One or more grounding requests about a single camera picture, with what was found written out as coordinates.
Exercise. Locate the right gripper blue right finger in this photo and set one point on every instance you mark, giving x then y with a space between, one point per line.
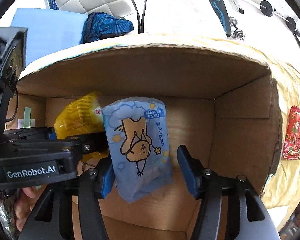
203 184

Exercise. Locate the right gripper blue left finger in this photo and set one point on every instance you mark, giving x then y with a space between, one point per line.
94 184

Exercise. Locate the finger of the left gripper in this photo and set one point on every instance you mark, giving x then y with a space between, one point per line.
88 143

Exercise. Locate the yellow snack packet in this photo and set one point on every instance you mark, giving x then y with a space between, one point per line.
82 116

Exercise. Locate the light blue tissue packet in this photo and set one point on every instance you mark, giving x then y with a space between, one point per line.
137 134

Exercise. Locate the red snack packet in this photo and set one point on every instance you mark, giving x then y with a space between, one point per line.
291 149

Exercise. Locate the person's hand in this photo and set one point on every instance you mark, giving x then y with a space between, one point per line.
24 204

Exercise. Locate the open cardboard box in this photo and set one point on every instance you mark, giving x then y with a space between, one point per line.
114 72

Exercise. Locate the dark blue cloth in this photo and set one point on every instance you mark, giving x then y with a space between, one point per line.
99 26

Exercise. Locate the blue foam mat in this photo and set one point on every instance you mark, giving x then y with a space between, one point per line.
48 31

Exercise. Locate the yellow tablecloth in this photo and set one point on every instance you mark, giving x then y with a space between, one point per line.
290 104

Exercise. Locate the chrome dumbbell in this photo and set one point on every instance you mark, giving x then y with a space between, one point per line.
238 32

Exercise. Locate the black blue weight bench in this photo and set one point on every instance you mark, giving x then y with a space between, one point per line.
221 11

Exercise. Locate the floor barbell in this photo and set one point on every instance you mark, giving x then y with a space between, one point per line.
268 10

